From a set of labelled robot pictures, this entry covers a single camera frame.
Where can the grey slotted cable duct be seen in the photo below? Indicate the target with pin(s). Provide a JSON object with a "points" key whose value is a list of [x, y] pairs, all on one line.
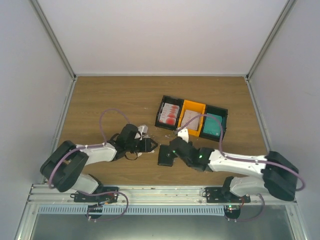
{"points": [[211, 210]]}

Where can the aluminium corner post left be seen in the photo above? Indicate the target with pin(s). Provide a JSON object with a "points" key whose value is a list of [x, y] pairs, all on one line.
{"points": [[52, 36]]}

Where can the black leather card holder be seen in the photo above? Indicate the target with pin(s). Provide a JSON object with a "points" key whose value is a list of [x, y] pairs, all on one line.
{"points": [[166, 157]]}

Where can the red white card stack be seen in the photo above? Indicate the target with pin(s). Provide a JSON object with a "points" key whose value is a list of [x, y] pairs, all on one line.
{"points": [[168, 114]]}

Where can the aluminium corner post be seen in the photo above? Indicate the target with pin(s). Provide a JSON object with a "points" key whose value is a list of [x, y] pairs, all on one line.
{"points": [[289, 4], [52, 36]]}

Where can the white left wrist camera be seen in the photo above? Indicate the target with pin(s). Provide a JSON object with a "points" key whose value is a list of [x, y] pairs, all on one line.
{"points": [[142, 131]]}

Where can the black left storage bin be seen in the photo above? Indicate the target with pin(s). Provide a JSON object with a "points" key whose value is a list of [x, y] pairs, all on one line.
{"points": [[172, 100]]}

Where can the aluminium corner post right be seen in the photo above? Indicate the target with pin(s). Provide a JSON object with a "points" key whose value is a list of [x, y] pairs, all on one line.
{"points": [[289, 4]]}

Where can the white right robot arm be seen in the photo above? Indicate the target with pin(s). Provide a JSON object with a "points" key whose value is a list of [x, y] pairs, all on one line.
{"points": [[263, 174]]}

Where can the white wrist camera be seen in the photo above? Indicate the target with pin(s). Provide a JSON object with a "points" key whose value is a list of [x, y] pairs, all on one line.
{"points": [[184, 135], [142, 131]]}

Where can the yellow middle storage bin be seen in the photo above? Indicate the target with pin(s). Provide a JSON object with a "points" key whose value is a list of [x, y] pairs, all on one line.
{"points": [[191, 109]]}

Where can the black right storage bin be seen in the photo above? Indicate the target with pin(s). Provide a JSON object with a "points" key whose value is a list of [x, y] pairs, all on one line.
{"points": [[217, 111]]}

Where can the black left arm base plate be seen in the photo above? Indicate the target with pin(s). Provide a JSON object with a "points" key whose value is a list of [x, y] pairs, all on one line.
{"points": [[106, 198]]}

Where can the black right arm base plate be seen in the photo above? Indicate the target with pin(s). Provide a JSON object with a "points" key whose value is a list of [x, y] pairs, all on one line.
{"points": [[217, 194]]}

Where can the teal card stack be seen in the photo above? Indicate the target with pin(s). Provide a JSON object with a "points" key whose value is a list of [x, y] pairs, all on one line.
{"points": [[212, 126]]}

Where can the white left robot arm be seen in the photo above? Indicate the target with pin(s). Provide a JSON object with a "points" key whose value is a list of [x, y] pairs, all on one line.
{"points": [[64, 167]]}

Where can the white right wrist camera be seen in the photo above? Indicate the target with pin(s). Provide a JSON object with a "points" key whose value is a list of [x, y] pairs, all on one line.
{"points": [[184, 135]]}

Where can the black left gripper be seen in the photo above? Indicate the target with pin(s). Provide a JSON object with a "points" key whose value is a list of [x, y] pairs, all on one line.
{"points": [[146, 147]]}

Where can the black storage bin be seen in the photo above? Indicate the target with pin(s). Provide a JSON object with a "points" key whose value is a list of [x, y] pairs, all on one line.
{"points": [[217, 111], [172, 100]]}

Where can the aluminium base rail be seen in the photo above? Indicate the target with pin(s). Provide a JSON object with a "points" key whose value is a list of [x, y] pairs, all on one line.
{"points": [[166, 195]]}

